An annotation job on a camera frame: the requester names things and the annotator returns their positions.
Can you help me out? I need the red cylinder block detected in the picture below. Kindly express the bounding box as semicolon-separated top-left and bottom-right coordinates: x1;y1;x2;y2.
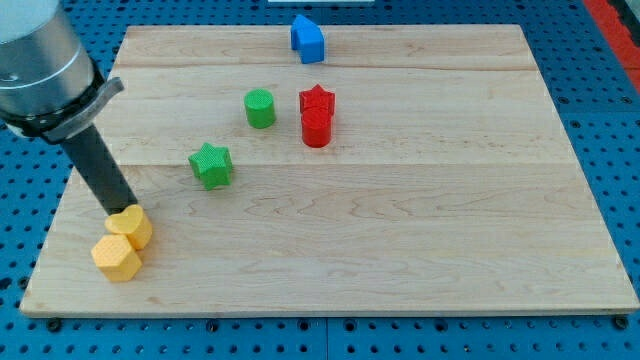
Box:
301;108;332;148

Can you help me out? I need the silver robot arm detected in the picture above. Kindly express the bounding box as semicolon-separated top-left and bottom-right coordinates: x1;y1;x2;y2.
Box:
1;0;124;144

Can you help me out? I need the red star block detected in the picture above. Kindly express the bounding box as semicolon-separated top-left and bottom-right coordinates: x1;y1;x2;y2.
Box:
299;84;336;116

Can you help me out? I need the green star block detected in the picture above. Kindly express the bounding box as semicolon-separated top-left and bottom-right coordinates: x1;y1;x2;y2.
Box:
188;143;233;190

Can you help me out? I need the wooden board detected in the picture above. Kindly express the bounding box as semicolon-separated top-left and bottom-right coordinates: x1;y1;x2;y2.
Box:
21;24;639;318

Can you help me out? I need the green cylinder block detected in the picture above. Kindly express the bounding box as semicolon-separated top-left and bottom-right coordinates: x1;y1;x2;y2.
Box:
244;88;276;129

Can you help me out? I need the blue arch block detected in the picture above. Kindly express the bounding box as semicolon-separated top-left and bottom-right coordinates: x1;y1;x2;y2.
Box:
290;14;325;64

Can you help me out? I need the yellow heart block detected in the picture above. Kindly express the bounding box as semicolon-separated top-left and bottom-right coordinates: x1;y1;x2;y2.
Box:
104;204;153;250

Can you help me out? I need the yellow hexagon block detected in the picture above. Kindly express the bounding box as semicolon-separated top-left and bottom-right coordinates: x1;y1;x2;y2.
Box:
91;234;142;282

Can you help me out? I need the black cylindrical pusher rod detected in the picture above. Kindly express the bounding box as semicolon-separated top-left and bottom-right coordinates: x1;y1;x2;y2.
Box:
61;125;138;215

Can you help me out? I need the red tape strip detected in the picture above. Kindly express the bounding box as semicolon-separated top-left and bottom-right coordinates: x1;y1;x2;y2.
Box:
583;0;639;90

